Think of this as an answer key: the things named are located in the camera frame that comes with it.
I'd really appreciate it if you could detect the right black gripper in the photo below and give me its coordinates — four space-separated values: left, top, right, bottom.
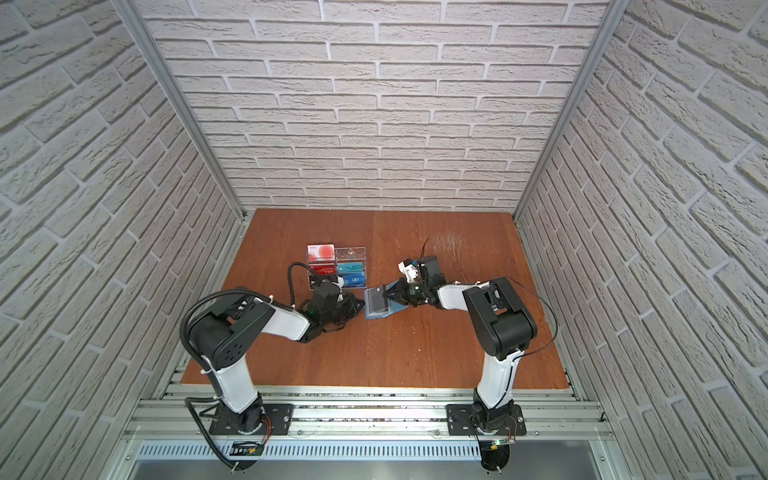
385 277 432 306

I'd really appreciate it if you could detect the blue leather card holder wallet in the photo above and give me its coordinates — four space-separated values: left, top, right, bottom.
364 285 409 320

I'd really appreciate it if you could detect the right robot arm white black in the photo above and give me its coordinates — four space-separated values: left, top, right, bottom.
385 255 538 423

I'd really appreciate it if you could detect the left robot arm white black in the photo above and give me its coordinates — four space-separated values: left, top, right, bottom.
179 280 365 431

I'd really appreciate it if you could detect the red black cards stack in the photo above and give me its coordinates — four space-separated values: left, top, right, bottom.
309 263 338 290

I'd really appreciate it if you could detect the teal blue cards stack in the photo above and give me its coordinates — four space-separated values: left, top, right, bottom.
337 261 367 288

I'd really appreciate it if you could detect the clear acrylic card organizer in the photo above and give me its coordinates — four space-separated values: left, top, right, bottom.
306 244 367 289

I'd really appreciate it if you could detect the red white card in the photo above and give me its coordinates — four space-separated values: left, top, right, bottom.
306 244 336 263

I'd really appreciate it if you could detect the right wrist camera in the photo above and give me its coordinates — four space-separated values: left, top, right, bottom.
398 259 421 284

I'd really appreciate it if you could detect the left black corrugated cable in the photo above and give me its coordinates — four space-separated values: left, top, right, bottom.
179 261 319 472

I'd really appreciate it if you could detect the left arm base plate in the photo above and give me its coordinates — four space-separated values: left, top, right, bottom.
208 403 294 436

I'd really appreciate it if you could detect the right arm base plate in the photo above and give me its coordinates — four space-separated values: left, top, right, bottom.
446 402 527 437

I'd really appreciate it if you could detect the aluminium rail frame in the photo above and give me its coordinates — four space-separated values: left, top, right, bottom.
124 384 615 440

